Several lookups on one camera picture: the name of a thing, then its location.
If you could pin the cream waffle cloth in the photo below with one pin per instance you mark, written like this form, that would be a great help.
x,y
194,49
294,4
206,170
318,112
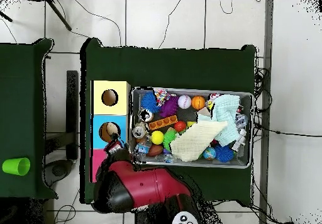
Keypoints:
x,y
196,141

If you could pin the mint green waffle cloth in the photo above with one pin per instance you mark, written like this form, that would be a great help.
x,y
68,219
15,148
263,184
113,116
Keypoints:
x,y
226,115

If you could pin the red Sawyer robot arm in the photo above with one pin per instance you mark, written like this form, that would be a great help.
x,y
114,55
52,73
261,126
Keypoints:
x,y
151,186

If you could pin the wooden three-hole box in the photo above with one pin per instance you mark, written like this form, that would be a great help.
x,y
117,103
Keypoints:
x,y
118,100

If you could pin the silver mesh bin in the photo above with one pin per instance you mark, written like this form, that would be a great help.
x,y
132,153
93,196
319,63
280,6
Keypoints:
x,y
245,156

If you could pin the yellow ball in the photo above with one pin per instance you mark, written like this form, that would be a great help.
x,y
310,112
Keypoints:
x,y
157,137

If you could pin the orange toy brick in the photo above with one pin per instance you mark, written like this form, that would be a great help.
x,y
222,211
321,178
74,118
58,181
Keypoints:
x,y
163,122

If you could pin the blue fuzzy ball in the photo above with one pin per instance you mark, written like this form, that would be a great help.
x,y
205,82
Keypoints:
x,y
149,102

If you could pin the grey floor base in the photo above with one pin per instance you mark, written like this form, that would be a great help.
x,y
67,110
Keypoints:
x,y
59,171

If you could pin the purple spiky ball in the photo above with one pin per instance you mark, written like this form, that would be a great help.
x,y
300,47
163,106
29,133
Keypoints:
x,y
169,106

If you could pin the red ball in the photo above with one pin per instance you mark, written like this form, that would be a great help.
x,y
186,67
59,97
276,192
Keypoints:
x,y
180,126

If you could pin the white toy baseball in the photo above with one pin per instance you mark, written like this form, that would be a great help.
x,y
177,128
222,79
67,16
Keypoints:
x,y
184,101

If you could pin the dark green tablecloth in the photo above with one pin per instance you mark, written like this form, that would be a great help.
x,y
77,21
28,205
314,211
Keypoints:
x,y
20,83
163,68

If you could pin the orange toy basketball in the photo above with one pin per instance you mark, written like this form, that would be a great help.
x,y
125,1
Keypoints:
x,y
198,102

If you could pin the green plastic cup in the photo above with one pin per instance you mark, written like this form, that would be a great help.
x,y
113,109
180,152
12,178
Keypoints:
x,y
15,166

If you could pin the black tripod leg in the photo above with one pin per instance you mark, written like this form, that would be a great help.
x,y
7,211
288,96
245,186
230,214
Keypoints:
x,y
59,15
6,17

